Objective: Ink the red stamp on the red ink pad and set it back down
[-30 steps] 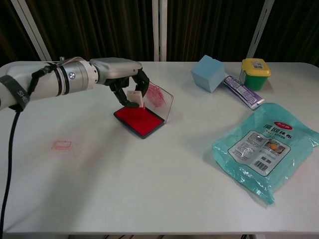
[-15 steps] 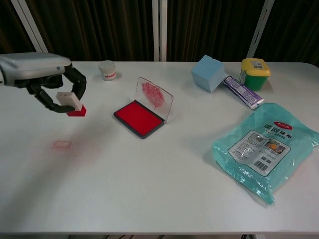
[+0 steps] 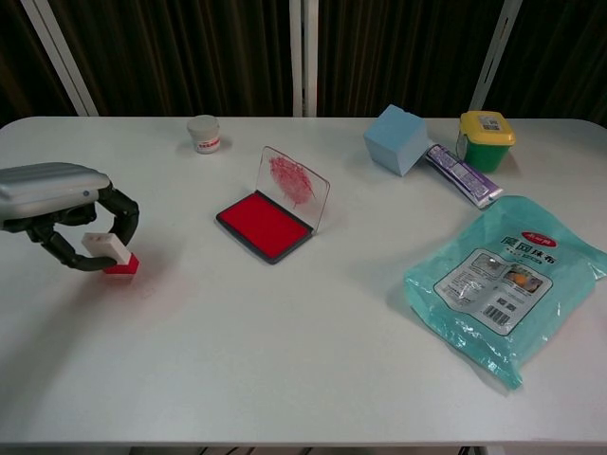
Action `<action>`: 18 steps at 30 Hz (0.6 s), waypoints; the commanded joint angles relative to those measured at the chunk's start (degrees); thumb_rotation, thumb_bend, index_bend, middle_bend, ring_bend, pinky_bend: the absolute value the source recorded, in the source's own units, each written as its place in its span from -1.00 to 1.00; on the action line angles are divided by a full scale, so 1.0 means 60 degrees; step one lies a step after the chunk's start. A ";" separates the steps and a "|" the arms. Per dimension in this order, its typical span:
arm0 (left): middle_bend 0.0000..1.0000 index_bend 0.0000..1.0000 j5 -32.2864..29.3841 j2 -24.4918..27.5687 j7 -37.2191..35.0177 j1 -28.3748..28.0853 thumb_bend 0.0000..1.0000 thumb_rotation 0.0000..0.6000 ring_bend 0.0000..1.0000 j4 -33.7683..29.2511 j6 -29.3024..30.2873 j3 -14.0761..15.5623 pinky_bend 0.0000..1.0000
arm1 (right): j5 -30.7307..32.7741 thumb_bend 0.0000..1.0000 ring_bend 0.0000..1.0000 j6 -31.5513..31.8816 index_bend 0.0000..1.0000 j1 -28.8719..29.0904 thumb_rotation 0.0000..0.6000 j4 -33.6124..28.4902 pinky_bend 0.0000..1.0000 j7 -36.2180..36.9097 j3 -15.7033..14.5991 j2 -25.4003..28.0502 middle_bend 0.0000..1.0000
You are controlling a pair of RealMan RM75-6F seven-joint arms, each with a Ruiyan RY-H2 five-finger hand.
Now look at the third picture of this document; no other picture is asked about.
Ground purple white tube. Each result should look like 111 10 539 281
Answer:
425 143 505 209

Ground white slanted frame post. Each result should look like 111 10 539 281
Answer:
21 0 101 118
469 0 524 115

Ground light blue foam cube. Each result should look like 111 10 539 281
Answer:
363 103 431 177

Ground white and red stamp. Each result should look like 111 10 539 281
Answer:
81 231 142 282

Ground small white jar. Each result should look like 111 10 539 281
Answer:
186 115 224 155

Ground dark pleated curtain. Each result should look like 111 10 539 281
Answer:
0 0 607 128

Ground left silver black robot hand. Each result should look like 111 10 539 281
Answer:
0 162 141 272

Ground teal plastic cloth bag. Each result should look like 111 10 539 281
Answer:
403 194 607 392

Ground red ink pad case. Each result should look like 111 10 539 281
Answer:
215 145 332 265

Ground white upright frame post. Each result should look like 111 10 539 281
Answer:
288 0 304 118
303 0 319 118

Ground green box yellow lid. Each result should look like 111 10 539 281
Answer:
456 111 517 174

